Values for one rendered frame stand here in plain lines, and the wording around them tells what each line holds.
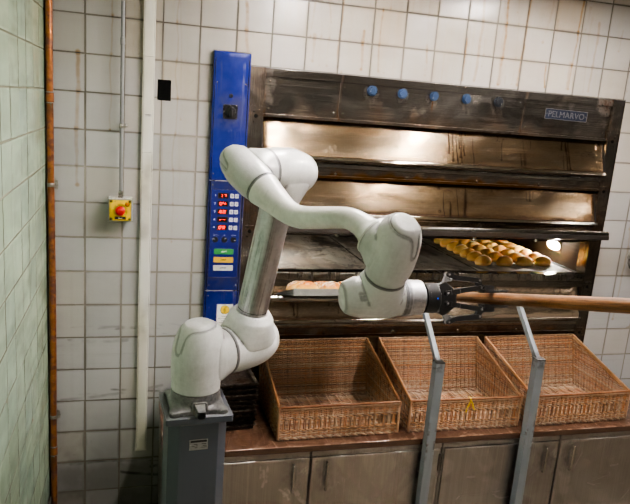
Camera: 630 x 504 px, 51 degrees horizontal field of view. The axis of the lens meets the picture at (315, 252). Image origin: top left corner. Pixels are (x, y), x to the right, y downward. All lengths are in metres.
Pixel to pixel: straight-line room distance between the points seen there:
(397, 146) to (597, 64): 1.12
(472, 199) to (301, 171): 1.57
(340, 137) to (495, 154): 0.80
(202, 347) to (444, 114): 1.77
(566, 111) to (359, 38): 1.15
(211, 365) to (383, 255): 0.80
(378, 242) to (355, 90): 1.71
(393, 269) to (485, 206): 1.97
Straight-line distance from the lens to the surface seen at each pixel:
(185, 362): 2.05
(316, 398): 3.21
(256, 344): 2.15
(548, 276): 3.69
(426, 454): 2.99
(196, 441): 2.14
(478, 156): 3.34
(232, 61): 2.92
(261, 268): 2.06
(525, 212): 3.52
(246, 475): 2.85
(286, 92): 3.01
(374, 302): 1.54
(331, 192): 3.09
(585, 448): 3.49
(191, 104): 2.93
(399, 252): 1.44
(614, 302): 1.38
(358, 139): 3.10
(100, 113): 2.93
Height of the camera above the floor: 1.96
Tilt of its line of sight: 13 degrees down
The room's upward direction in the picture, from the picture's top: 5 degrees clockwise
